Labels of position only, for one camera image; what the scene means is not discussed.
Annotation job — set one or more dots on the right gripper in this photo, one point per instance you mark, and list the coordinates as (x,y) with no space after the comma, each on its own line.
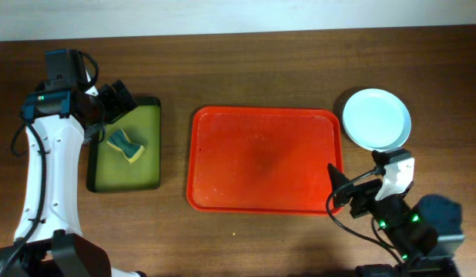
(337,182)

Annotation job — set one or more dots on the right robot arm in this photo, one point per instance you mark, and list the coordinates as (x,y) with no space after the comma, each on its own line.
(421,238)

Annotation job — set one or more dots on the yellow green sponge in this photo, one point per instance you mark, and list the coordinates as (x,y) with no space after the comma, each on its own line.
(120,141)

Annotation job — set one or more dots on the black tray with soapy water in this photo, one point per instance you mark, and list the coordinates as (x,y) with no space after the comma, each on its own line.
(109,171)

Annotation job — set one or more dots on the red plastic tray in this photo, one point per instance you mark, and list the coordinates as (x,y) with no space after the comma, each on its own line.
(262,160)

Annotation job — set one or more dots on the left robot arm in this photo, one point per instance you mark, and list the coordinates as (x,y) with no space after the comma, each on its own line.
(48,240)

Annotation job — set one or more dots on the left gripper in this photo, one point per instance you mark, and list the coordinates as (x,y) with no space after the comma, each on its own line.
(117,99)

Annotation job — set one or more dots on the light blue plate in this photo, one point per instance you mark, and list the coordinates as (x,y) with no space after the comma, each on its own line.
(376,119)

